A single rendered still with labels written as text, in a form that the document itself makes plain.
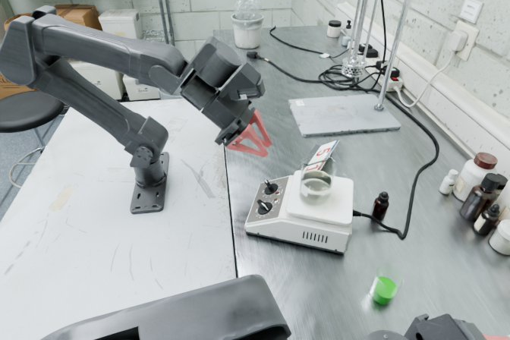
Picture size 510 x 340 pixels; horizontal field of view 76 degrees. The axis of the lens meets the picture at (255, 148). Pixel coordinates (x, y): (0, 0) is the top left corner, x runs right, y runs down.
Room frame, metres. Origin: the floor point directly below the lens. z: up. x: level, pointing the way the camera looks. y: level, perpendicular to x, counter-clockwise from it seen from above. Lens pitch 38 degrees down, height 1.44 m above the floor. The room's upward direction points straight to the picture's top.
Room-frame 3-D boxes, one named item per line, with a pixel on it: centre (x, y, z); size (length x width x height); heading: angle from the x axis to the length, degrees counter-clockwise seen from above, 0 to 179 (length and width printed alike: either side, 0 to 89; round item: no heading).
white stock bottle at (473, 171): (0.53, -0.48, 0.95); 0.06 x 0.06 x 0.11
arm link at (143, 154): (0.58, 0.24, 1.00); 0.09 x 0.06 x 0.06; 176
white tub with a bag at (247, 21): (1.48, 0.03, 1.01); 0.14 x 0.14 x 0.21
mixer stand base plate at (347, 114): (0.87, -0.27, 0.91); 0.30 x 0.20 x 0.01; 98
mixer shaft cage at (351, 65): (0.88, -0.28, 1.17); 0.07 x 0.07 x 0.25
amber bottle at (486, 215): (0.43, -0.46, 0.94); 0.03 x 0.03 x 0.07
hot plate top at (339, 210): (0.44, -0.13, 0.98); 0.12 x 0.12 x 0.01; 75
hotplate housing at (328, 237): (0.45, -0.10, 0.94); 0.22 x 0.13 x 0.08; 75
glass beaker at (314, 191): (0.44, -0.11, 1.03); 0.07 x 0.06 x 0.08; 166
